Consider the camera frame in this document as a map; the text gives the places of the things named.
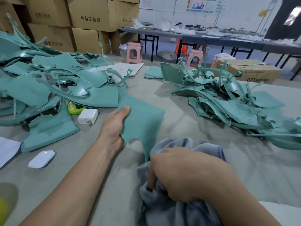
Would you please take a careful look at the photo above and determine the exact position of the stack of brown cardboard boxes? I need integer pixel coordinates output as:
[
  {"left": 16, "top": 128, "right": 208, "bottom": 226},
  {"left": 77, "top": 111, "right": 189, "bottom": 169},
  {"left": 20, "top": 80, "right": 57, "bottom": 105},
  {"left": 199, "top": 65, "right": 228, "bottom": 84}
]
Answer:
[{"left": 0, "top": 0, "right": 141, "bottom": 56}]

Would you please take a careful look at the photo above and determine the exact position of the white paper sheet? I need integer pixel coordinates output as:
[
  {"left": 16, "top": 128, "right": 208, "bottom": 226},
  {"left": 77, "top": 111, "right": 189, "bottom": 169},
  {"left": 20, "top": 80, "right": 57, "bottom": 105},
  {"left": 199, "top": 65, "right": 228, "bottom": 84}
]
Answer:
[{"left": 96, "top": 62, "right": 145, "bottom": 77}]

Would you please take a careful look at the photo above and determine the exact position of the green and yellow gadget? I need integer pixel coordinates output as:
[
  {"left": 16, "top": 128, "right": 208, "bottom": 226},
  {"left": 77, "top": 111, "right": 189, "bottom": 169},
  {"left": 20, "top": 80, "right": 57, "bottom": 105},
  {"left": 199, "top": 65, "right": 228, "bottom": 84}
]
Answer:
[{"left": 67, "top": 102, "right": 87, "bottom": 116}]

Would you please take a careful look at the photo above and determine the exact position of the long grey work table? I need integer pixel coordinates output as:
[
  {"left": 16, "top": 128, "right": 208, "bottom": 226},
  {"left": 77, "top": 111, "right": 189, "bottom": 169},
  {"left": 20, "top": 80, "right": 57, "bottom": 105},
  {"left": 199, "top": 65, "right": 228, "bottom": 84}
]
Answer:
[{"left": 118, "top": 27, "right": 301, "bottom": 80}]

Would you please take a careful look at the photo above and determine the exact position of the white oval plastic piece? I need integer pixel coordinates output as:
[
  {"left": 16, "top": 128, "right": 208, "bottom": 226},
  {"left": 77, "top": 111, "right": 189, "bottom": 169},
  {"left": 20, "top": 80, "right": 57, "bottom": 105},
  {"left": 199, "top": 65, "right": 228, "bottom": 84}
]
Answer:
[{"left": 28, "top": 149, "right": 56, "bottom": 170}]

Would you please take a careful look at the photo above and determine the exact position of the colourful wall poster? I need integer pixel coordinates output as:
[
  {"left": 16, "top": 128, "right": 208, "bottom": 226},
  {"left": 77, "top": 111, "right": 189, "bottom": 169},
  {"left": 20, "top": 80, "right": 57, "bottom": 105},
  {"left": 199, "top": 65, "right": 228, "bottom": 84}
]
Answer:
[{"left": 187, "top": 0, "right": 217, "bottom": 13}]

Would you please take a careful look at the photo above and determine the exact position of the person's right hand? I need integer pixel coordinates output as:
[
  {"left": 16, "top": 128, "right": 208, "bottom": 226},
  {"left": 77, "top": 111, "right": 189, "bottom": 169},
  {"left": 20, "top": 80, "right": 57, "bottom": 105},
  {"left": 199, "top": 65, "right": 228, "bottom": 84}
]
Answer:
[{"left": 147, "top": 147, "right": 236, "bottom": 203}]

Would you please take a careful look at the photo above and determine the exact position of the white power adapter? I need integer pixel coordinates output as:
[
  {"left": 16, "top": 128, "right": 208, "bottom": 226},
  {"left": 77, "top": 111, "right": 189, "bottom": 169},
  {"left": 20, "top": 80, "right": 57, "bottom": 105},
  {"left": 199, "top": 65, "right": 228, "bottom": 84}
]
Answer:
[{"left": 77, "top": 108, "right": 99, "bottom": 126}]

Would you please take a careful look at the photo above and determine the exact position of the pile of green plastic parts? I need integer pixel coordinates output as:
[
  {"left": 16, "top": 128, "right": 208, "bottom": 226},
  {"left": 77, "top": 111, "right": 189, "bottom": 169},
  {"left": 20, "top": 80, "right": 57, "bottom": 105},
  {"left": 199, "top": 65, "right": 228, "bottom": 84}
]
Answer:
[{"left": 0, "top": 14, "right": 301, "bottom": 153}]

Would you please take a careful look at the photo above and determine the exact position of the dark door with window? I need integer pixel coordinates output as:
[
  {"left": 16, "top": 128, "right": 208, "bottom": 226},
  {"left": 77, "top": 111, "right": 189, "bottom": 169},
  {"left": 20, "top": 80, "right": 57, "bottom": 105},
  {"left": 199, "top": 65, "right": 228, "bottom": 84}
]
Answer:
[{"left": 265, "top": 0, "right": 301, "bottom": 41}]

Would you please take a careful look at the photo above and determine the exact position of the heap of clear plastic bags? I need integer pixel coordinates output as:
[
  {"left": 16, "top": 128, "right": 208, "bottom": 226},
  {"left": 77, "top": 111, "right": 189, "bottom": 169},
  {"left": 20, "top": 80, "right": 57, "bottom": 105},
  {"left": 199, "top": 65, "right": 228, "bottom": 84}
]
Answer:
[{"left": 132, "top": 17, "right": 196, "bottom": 36}]

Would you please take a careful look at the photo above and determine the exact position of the pink plastic stool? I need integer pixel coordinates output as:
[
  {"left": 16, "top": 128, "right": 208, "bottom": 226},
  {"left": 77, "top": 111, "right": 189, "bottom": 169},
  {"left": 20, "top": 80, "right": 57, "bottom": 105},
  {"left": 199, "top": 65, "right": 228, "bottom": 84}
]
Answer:
[
  {"left": 186, "top": 49, "right": 205, "bottom": 69},
  {"left": 125, "top": 42, "right": 143, "bottom": 64}
]

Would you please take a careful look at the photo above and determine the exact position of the brown cardboard box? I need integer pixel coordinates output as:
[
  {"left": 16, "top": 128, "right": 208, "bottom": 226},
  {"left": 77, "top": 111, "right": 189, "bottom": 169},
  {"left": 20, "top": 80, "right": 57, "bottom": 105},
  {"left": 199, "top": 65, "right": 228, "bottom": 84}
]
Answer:
[{"left": 217, "top": 59, "right": 283, "bottom": 85}]

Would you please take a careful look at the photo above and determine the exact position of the white foam sheet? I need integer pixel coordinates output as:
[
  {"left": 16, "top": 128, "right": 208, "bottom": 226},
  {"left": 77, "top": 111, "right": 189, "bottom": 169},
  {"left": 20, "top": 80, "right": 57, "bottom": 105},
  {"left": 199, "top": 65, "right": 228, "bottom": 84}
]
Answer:
[{"left": 259, "top": 201, "right": 301, "bottom": 226}]

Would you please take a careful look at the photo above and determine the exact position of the person's left hand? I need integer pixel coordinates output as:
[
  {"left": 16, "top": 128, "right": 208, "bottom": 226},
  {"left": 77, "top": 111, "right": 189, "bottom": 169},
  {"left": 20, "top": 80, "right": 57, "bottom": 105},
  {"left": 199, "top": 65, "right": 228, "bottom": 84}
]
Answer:
[{"left": 98, "top": 106, "right": 131, "bottom": 151}]

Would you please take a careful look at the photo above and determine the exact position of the yellow object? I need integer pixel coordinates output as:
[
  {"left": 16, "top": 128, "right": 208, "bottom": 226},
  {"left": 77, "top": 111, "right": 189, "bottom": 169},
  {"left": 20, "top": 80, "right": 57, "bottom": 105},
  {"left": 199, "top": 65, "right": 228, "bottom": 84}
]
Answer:
[{"left": 0, "top": 197, "right": 9, "bottom": 226}]

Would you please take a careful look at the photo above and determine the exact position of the orange object under table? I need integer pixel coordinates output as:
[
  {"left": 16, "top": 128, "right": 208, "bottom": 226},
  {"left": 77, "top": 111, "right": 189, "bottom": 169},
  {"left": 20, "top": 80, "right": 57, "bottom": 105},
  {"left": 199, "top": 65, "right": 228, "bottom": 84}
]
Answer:
[{"left": 175, "top": 40, "right": 189, "bottom": 57}]

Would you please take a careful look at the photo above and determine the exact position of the single green plastic part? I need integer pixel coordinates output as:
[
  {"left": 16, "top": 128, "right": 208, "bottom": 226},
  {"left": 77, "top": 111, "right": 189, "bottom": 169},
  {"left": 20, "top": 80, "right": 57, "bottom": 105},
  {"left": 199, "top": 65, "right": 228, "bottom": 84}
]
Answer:
[{"left": 117, "top": 82, "right": 166, "bottom": 161}]

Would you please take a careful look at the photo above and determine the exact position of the grey-blue wiping cloth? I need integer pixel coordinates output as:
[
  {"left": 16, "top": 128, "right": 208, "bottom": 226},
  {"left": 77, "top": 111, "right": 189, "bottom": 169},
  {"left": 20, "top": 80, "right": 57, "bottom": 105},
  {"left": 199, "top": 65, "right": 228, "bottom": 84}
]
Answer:
[{"left": 136, "top": 137, "right": 227, "bottom": 226}]

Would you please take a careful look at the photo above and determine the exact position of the person's left forearm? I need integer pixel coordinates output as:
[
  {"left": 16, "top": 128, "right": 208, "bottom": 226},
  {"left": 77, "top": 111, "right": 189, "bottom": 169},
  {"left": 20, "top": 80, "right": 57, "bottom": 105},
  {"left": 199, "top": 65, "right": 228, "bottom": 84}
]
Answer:
[{"left": 20, "top": 139, "right": 124, "bottom": 226}]

